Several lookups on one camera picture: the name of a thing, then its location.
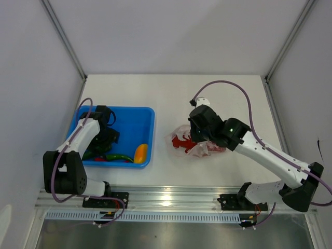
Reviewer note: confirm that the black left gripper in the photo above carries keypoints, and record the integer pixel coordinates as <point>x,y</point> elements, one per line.
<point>112,137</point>

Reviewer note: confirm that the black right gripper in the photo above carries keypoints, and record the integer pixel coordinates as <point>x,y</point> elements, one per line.
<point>195,138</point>

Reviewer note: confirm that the dark green toy cucumber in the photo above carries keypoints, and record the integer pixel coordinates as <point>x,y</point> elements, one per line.
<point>88,155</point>

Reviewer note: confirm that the red toy lobster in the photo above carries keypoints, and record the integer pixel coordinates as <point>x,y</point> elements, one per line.
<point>185,144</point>

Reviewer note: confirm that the clear pink zip top bag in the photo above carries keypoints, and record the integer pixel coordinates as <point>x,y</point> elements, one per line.
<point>183,129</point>

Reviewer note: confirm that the blue plastic bin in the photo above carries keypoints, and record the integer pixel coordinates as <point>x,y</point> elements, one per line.
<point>136,127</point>

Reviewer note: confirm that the orange yellow toy mango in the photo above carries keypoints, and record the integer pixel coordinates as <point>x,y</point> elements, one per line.
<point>140,155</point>

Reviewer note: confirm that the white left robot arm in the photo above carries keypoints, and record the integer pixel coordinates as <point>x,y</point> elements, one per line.
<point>64,171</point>

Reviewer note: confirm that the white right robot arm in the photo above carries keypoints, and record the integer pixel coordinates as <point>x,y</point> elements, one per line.
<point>298,180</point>

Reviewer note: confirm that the red toy chili pepper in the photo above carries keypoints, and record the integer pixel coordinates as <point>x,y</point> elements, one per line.
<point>100,159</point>

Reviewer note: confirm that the green toy chili pepper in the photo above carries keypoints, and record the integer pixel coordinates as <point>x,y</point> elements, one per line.
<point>113,157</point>

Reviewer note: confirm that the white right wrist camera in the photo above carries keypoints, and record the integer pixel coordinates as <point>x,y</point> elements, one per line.
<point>199,101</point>

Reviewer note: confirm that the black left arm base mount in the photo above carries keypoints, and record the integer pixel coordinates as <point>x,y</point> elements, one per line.
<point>108,204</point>

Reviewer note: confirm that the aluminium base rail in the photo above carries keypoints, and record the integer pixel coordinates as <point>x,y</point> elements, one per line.
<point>159,199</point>

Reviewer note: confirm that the slotted white cable duct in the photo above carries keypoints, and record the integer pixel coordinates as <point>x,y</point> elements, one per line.
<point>134,216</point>

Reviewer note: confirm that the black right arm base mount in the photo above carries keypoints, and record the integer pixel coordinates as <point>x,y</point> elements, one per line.
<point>235,202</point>

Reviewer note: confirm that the left aluminium frame post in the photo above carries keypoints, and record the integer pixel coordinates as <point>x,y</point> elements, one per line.
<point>55,21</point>

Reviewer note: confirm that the aluminium frame post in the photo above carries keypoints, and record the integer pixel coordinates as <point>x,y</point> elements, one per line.
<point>291,37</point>
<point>55,21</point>

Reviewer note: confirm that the right aluminium frame post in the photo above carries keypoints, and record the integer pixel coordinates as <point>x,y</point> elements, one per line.
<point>291,37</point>

